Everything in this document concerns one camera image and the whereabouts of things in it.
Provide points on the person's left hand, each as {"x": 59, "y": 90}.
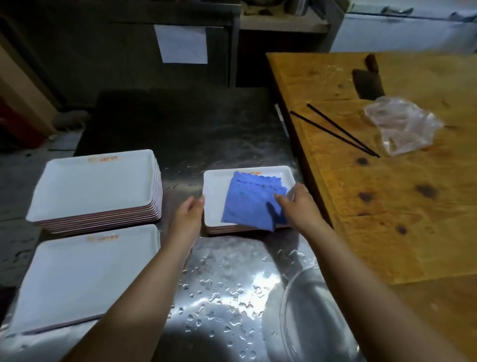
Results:
{"x": 186, "y": 223}

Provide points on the person's right hand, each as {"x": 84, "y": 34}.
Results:
{"x": 303, "y": 212}

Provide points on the blue cloth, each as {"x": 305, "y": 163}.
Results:
{"x": 249, "y": 205}

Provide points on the steel work table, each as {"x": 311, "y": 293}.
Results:
{"x": 186, "y": 119}

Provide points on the person's right forearm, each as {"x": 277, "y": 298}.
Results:
{"x": 380, "y": 306}

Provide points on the person's left forearm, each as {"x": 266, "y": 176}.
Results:
{"x": 130, "y": 309}

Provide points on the black chopstick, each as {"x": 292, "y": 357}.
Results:
{"x": 343, "y": 130}
{"x": 333, "y": 134}

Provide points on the wooden table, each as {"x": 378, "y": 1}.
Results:
{"x": 410, "y": 223}

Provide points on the clear glass bowl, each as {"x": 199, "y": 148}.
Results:
{"x": 313, "y": 320}

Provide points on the crumpled clear plastic bag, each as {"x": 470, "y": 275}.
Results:
{"x": 402, "y": 125}

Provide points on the loose light floor tile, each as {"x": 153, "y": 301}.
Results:
{"x": 65, "y": 141}

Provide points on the grey brick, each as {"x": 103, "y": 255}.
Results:
{"x": 72, "y": 120}

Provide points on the white paper sheet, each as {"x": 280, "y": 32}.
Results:
{"x": 180, "y": 44}

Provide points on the stainless steel cabinet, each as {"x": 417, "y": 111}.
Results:
{"x": 104, "y": 63}

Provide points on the beige side counter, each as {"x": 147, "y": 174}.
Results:
{"x": 283, "y": 24}

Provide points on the red fire extinguisher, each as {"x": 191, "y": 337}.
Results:
{"x": 20, "y": 123}

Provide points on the white chest freezer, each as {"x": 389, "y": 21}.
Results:
{"x": 402, "y": 33}

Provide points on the steel jug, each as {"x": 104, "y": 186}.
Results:
{"x": 298, "y": 6}

